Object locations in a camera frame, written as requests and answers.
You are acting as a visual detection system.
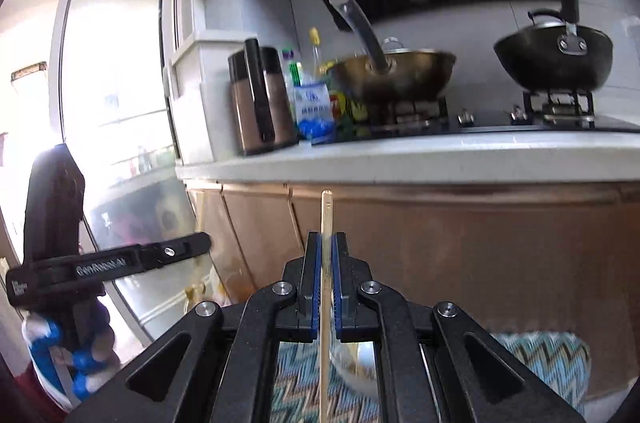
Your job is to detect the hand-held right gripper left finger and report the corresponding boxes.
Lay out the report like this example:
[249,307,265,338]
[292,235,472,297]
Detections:
[65,231,323,423]

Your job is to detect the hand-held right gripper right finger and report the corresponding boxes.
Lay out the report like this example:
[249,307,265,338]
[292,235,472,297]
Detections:
[332,231,587,423]

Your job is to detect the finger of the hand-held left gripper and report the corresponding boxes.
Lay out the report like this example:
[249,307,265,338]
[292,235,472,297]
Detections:
[137,231,212,269]

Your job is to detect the wooden chopstick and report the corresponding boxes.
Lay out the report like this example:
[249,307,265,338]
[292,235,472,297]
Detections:
[318,189,334,423]

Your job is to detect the person's left hand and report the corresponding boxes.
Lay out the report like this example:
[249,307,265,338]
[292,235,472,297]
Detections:
[21,297,122,411]

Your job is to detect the copper lower cabinets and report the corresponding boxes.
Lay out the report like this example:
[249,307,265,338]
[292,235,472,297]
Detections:
[184,181,640,400]

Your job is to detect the sliding glass door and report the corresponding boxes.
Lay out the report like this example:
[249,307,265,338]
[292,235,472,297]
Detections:
[49,0,202,335]

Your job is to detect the copper electric kettle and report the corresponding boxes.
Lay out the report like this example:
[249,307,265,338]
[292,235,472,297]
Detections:
[227,38,300,156]

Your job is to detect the blue white salt bag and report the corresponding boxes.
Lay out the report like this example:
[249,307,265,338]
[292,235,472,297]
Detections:
[293,80,336,144]

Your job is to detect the zigzag patterned cloth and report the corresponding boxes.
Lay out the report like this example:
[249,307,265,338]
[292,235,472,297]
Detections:
[271,329,592,423]

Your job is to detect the green bottle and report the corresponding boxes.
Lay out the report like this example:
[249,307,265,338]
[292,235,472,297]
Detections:
[281,47,305,90]

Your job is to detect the brass wok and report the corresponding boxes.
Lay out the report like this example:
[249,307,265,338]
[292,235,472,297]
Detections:
[327,0,458,104]

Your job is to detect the black gas stove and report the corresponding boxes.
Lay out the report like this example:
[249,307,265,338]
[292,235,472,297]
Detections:
[310,89,640,142]

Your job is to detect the yellow cap oil bottle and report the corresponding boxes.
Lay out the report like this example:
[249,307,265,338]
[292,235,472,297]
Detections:
[308,26,351,130]

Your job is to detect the black wok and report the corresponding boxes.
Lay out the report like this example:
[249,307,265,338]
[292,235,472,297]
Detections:
[493,0,615,92]

